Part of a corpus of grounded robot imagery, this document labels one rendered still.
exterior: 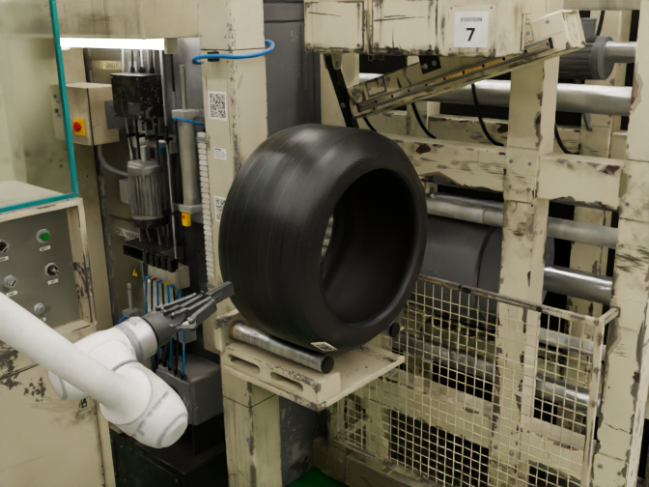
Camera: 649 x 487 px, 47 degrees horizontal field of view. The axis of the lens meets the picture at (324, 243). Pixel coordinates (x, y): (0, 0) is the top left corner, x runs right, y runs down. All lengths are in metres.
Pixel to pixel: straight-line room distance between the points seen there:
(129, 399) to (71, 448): 1.02
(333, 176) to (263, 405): 0.88
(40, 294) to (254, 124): 0.75
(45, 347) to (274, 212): 0.65
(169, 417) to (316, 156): 0.70
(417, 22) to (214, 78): 0.55
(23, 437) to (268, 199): 1.00
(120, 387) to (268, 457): 1.16
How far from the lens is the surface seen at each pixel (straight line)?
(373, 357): 2.17
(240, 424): 2.37
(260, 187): 1.77
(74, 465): 2.41
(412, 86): 2.11
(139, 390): 1.38
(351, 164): 1.77
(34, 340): 1.29
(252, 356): 2.05
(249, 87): 2.06
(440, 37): 1.90
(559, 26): 1.90
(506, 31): 1.86
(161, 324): 1.58
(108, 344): 1.51
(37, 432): 2.29
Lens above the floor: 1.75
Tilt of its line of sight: 17 degrees down
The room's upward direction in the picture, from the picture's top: 1 degrees counter-clockwise
